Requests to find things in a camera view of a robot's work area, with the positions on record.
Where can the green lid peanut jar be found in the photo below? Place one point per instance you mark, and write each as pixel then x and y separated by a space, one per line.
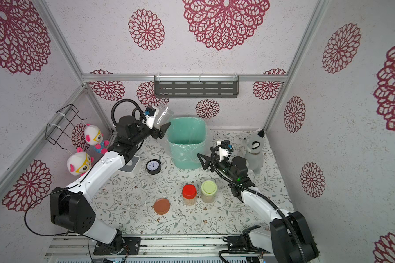
pixel 208 191

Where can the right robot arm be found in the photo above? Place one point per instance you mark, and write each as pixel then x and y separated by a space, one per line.
pixel 288 238

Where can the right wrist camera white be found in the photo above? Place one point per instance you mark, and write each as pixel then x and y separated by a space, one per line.
pixel 225 151

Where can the grey husky plush toy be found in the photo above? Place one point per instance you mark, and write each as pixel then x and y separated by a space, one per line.
pixel 253 150

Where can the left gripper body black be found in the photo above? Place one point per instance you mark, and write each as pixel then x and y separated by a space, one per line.
pixel 144 132

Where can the glass peanut jar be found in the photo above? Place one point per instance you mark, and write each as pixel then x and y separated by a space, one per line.
pixel 163 115

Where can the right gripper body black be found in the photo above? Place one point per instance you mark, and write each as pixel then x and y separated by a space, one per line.
pixel 215 163

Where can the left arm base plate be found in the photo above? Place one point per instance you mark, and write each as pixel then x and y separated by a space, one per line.
pixel 124 246

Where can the black wire wall rack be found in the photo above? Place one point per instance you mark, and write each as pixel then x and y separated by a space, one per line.
pixel 69 127

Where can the black alarm clock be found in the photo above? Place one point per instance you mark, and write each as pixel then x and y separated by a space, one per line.
pixel 153 167

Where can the dark grey wall shelf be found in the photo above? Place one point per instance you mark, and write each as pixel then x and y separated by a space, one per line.
pixel 199 87

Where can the red lid peanut jar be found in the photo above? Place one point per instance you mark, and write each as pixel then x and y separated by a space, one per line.
pixel 189 193

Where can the plush toy blue dotted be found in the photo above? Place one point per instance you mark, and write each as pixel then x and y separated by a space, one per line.
pixel 95 138

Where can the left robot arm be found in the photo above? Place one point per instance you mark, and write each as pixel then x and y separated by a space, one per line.
pixel 70 206

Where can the plush toy red striped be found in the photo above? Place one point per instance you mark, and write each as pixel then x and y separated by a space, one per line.
pixel 79 163

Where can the green trash bin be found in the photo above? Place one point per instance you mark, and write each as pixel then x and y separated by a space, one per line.
pixel 187 141

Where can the brown jar lid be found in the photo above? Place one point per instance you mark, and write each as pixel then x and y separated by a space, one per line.
pixel 162 206

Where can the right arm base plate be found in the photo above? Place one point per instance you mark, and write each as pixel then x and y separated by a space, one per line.
pixel 241 244

